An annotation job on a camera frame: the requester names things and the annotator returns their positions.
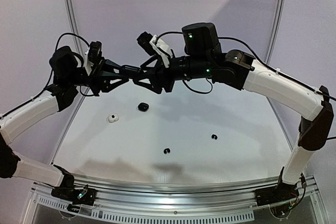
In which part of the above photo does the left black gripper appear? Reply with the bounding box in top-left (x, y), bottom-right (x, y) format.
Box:
top-left (66, 56), bottom-right (131, 96)

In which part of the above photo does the glossy black charging case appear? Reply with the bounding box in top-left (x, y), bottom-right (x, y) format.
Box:
top-left (138, 102), bottom-right (149, 112)

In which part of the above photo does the white earbud charging case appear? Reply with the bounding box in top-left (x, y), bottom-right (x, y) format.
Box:
top-left (107, 113), bottom-right (119, 123)

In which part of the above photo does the black oval charging case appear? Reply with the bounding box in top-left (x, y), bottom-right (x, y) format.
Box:
top-left (120, 65), bottom-right (143, 78)

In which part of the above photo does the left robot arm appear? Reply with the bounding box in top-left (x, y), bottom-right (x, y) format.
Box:
top-left (1, 41), bottom-right (136, 200)

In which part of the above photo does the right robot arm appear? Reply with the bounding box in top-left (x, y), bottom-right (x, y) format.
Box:
top-left (133, 23), bottom-right (334, 201)

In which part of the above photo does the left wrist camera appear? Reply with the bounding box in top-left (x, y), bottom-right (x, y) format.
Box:
top-left (84, 41), bottom-right (102, 75)

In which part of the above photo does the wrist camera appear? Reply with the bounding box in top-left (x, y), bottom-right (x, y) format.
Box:
top-left (84, 41), bottom-right (102, 75)
top-left (136, 31), bottom-right (173, 68)

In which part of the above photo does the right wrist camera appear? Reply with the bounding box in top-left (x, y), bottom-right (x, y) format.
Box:
top-left (136, 31), bottom-right (173, 68)

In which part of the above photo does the left aluminium frame post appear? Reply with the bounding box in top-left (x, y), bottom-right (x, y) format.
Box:
top-left (64, 0), bottom-right (89, 57)

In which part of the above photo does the aluminium frame post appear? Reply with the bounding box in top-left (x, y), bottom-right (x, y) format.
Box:
top-left (64, 0), bottom-right (89, 57)
top-left (257, 0), bottom-right (289, 85)

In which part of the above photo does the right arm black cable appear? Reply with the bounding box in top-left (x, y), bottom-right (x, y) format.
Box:
top-left (154, 31), bottom-right (336, 141)

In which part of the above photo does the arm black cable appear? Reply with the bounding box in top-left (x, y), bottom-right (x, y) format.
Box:
top-left (154, 31), bottom-right (336, 141)
top-left (41, 33), bottom-right (91, 96)

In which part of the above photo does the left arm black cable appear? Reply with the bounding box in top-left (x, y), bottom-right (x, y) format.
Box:
top-left (41, 33), bottom-right (91, 96)

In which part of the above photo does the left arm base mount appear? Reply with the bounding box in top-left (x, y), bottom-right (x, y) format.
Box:
top-left (51, 185), bottom-right (98, 206)

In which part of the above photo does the right aluminium frame post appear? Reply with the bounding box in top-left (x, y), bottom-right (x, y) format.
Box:
top-left (257, 0), bottom-right (289, 85)

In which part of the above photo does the aluminium front rail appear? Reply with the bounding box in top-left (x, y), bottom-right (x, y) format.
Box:
top-left (75, 175), bottom-right (278, 209)

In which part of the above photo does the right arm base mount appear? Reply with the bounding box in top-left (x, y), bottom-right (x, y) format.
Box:
top-left (254, 184), bottom-right (299, 206)

